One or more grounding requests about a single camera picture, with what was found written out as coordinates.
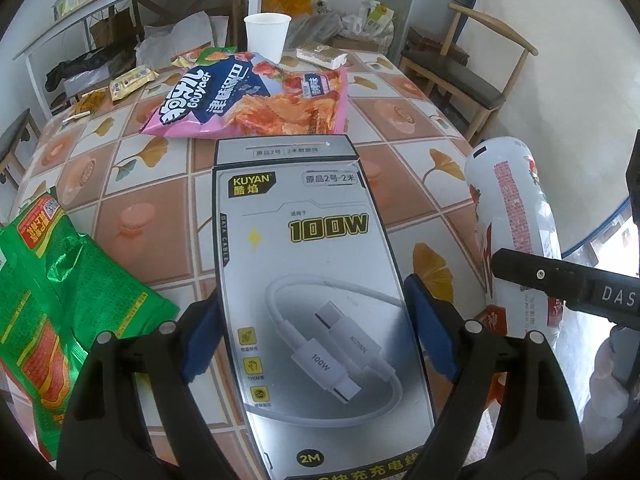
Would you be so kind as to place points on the white and brown biscuit packet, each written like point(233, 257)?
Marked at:
point(320, 55)

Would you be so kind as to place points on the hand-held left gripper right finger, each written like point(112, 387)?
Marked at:
point(432, 330)

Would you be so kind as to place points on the dark wooden stool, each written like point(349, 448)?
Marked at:
point(425, 40)

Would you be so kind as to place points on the white paper cup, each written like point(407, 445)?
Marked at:
point(267, 35)

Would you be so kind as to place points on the green snack bag red label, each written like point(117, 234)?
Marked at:
point(45, 370)

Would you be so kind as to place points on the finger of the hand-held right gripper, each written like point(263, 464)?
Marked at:
point(550, 275)

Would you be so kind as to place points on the wooden chair with dark seat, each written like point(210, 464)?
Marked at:
point(450, 72)

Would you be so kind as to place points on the grey plastic bag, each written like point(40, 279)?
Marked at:
point(315, 27)

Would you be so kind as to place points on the small white plastic bag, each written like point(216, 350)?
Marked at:
point(353, 24)

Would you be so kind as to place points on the small yellow packet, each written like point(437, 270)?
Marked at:
point(92, 100)

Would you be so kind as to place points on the white snack tube red print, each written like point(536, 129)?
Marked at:
point(515, 200)

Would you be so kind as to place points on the black cloth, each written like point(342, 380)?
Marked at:
point(75, 70)

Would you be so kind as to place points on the pink chip bag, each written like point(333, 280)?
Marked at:
point(240, 100)

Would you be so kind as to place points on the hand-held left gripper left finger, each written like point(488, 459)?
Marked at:
point(200, 340)

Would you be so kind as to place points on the large white plastic bag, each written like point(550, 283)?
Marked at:
point(175, 35)

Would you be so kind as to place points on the yellow snack packet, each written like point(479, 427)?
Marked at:
point(132, 82)

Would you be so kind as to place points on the white and green carton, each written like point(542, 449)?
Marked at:
point(378, 20)

